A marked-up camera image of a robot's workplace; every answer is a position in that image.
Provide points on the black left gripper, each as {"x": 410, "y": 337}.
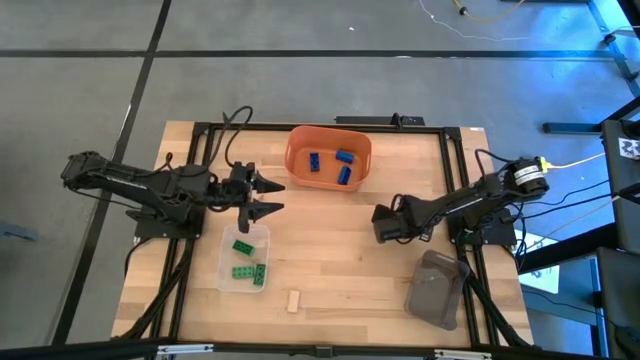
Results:
{"x": 242, "y": 192}

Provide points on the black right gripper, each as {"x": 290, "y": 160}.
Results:
{"x": 427, "y": 235}

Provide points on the blue toy brick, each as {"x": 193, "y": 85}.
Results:
{"x": 344, "y": 156}
{"x": 344, "y": 175}
{"x": 314, "y": 161}

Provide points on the plain wooden block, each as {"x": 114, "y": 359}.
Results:
{"x": 293, "y": 301}

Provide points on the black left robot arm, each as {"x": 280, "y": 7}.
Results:
{"x": 125, "y": 177}

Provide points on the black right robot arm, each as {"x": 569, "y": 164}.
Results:
{"x": 465, "y": 200}

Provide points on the smoky grey plastic bin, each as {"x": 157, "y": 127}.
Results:
{"x": 435, "y": 295}

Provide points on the orange plastic bin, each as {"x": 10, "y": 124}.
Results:
{"x": 327, "y": 172}

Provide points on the clear plastic bin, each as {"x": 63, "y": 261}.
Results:
{"x": 227, "y": 282}

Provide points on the white printed paper sheet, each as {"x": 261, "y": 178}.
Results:
{"x": 545, "y": 277}

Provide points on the flat black bar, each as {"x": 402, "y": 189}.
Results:
{"x": 370, "y": 120}

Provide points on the black diagonal bar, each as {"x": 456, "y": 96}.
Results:
{"x": 565, "y": 247}

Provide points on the black floor bar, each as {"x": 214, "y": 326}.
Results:
{"x": 570, "y": 127}

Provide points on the black equipment case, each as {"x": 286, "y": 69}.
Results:
{"x": 625, "y": 200}
{"x": 620, "y": 300}

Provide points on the black-white fiducial marker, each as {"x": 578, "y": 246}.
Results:
{"x": 630, "y": 149}

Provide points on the black crossbeam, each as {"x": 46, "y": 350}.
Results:
{"x": 75, "y": 350}

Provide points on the grey floor object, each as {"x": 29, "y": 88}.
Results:
{"x": 15, "y": 231}

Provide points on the black stand leg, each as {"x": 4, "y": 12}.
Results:
{"x": 608, "y": 39}

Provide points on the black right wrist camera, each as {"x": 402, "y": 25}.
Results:
{"x": 386, "y": 225}

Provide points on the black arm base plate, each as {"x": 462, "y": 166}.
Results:
{"x": 500, "y": 235}
{"x": 150, "y": 230}

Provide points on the black aluminium table frame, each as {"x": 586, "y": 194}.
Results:
{"x": 240, "y": 126}

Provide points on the silver metal bracket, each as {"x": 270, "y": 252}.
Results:
{"x": 462, "y": 355}
{"x": 185, "y": 349}

